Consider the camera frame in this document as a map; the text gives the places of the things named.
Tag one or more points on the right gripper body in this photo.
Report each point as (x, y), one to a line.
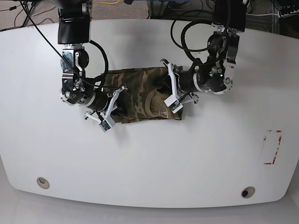
(102, 105)

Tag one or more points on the left table cable grommet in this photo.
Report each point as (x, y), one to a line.
(43, 183)

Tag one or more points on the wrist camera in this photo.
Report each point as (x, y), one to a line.
(106, 124)
(172, 105)

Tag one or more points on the white power strip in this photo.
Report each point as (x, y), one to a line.
(288, 12)

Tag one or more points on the table cable grommet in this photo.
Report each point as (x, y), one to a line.
(43, 183)
(248, 192)

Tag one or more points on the right table cable grommet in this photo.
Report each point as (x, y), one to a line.
(248, 192)

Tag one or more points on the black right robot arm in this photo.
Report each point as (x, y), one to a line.
(77, 89)

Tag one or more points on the red tape rectangle marking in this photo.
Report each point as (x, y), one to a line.
(271, 144)

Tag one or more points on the camouflage t-shirt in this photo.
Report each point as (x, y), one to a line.
(141, 99)

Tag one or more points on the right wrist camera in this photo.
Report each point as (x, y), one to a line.
(106, 124)

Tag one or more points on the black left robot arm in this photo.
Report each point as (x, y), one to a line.
(212, 67)

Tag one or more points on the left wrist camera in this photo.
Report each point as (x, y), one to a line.
(172, 105)

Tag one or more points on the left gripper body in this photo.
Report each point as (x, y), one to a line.
(182, 84)

